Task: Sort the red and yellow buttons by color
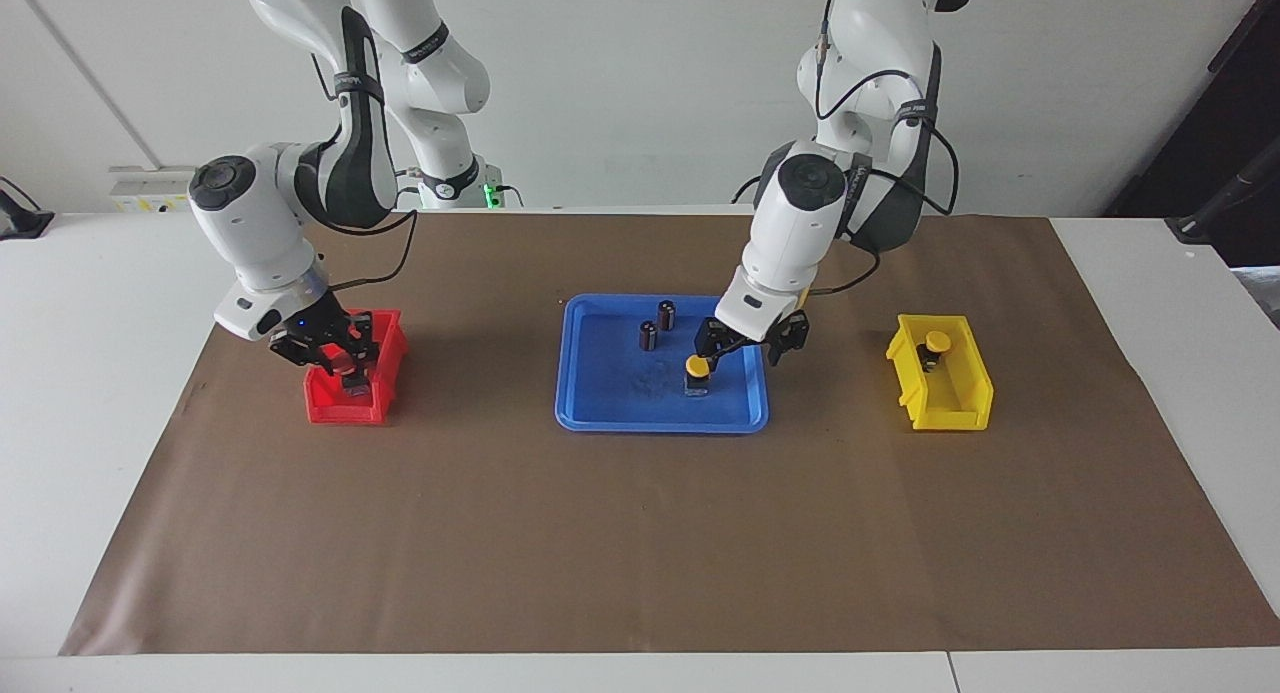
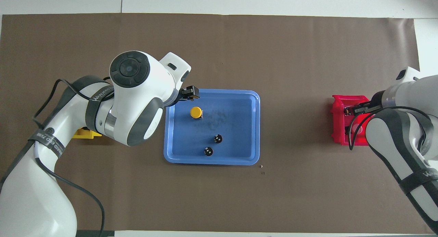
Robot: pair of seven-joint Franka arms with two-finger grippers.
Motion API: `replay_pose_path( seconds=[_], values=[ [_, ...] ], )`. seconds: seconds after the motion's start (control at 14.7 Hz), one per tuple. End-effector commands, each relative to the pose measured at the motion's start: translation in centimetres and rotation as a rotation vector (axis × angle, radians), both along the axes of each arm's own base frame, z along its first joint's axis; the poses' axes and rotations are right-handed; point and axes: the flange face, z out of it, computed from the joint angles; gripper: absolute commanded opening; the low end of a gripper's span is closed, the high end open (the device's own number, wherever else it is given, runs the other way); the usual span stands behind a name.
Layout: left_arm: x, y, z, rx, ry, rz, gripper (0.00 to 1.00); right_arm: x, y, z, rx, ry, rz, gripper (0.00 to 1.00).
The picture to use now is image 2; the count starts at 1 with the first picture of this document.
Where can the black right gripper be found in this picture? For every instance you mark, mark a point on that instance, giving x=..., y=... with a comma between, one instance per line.
x=371, y=107

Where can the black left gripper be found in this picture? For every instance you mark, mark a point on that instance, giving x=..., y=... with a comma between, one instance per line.
x=190, y=93

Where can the yellow push button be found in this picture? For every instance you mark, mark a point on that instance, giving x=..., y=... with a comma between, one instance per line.
x=196, y=112

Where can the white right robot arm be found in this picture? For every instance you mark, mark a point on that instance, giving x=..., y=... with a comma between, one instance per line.
x=403, y=141

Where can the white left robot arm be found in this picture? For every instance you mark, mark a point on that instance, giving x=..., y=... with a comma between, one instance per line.
x=130, y=100

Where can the red plastic bin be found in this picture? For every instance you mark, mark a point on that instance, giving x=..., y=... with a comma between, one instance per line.
x=338, y=131

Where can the black cylindrical capacitor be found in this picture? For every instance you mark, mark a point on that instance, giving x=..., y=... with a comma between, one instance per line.
x=218, y=139
x=208, y=150

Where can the blue plastic tray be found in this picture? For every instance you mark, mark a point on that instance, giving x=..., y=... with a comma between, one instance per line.
x=236, y=127

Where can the brown paper table mat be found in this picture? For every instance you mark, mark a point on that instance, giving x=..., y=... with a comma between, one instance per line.
x=291, y=52

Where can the yellow plastic bin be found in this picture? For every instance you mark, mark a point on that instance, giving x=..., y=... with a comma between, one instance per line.
x=84, y=133

